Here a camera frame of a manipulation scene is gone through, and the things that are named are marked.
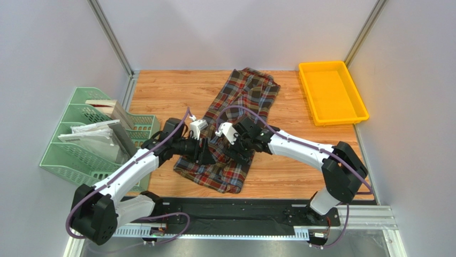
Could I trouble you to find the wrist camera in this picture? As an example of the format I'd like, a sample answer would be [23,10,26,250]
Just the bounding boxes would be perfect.
[215,122,239,145]
[188,114,208,140]

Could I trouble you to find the grey notebook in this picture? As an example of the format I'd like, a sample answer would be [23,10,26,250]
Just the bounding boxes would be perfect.
[108,120,138,157]

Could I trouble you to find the purple cable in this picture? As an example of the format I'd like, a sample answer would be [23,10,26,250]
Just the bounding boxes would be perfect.
[215,105,374,249]
[65,107,195,247]

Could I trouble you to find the wooden block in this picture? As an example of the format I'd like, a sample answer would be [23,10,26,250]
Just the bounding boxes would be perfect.
[85,100,134,130]

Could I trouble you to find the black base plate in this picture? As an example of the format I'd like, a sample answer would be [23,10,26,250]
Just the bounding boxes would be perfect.
[121,196,341,236]

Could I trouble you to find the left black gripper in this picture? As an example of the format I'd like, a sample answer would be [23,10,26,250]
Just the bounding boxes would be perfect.
[172,133,216,165]

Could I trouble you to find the aluminium frame rail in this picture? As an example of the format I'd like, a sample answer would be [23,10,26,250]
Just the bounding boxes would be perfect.
[63,205,407,257]

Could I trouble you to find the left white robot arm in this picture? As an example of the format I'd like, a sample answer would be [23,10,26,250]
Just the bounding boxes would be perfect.
[65,116,215,245]

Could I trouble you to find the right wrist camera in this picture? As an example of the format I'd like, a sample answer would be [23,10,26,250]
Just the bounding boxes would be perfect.
[215,122,239,145]

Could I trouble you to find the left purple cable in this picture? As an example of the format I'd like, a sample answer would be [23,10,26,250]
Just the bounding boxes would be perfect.
[65,107,195,247]

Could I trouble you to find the green file organizer rack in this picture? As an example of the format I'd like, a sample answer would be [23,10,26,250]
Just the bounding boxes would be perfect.
[39,87,161,186]

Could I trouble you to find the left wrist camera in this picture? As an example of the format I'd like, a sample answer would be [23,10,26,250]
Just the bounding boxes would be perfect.
[188,114,208,140]

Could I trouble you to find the plaid long sleeve shirt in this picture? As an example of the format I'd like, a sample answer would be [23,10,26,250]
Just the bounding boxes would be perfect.
[173,67,281,194]

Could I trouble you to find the white papers in plastic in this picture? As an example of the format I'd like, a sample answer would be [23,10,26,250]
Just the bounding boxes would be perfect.
[57,120,128,164]

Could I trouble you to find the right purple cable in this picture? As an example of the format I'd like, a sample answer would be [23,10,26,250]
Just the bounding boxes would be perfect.
[215,105,374,249]

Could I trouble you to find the yellow plastic tray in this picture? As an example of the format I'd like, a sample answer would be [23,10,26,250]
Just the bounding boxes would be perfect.
[298,61,369,126]

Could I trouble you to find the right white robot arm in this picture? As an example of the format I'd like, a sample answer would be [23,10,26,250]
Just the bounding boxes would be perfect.
[215,116,368,225]

